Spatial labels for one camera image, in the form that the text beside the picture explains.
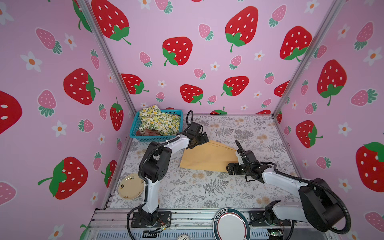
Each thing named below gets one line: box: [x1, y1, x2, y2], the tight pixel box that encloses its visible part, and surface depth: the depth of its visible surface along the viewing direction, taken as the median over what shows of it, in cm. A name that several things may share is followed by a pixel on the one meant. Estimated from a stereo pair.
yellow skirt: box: [180, 140, 239, 172], surface depth 95 cm
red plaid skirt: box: [135, 128, 162, 136], surface depth 100 cm
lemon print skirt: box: [138, 104, 181, 136], surface depth 109 cm
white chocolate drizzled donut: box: [176, 234, 190, 240], surface depth 68 cm
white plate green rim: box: [213, 207, 251, 240], surface depth 73 cm
